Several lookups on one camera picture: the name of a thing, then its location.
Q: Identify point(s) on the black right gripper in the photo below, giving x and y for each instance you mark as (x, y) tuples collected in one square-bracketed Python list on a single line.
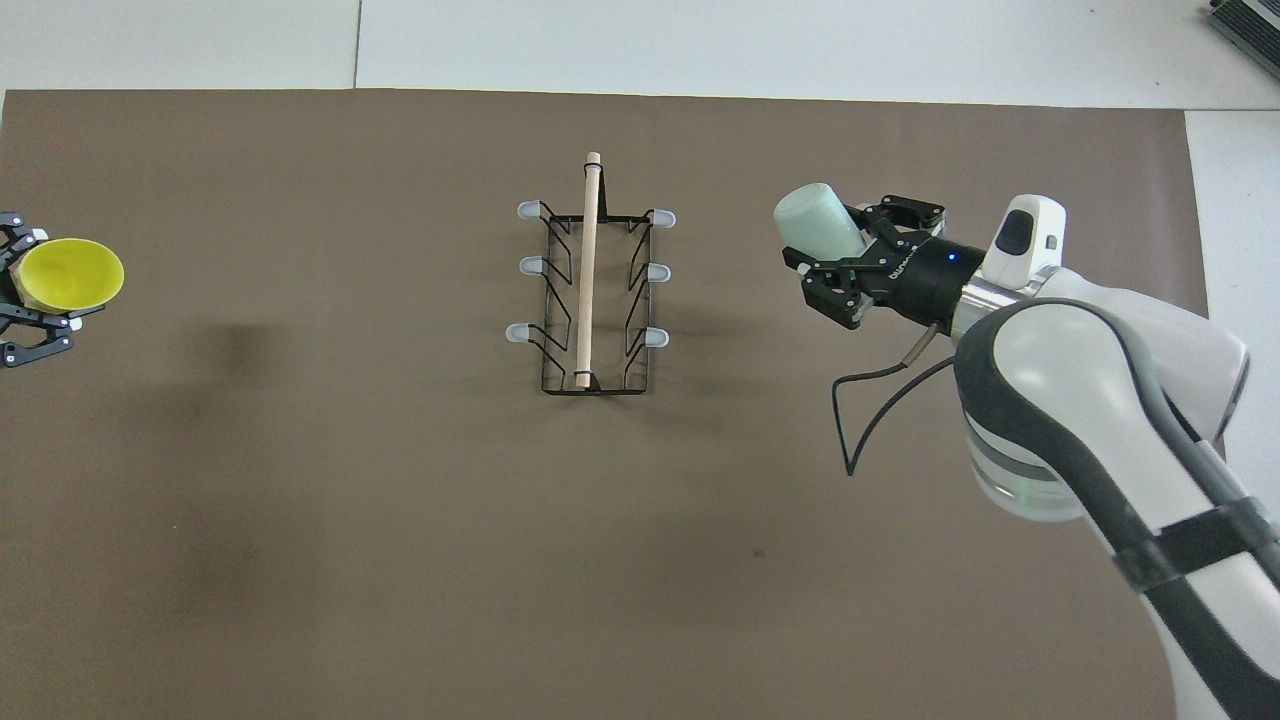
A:
[(925, 280)]

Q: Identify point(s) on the pale green plastic cup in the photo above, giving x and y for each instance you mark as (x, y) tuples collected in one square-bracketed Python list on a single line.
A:
[(815, 225)]

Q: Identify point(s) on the yellow plastic cup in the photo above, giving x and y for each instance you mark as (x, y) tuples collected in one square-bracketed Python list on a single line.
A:
[(70, 275)]

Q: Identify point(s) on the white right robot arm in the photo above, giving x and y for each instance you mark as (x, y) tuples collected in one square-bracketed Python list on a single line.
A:
[(1080, 400)]

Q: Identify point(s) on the grey ribbed device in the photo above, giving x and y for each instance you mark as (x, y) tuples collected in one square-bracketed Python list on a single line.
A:
[(1250, 20)]

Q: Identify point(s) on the brown table mat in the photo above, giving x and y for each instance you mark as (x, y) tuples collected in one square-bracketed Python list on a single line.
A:
[(500, 550)]

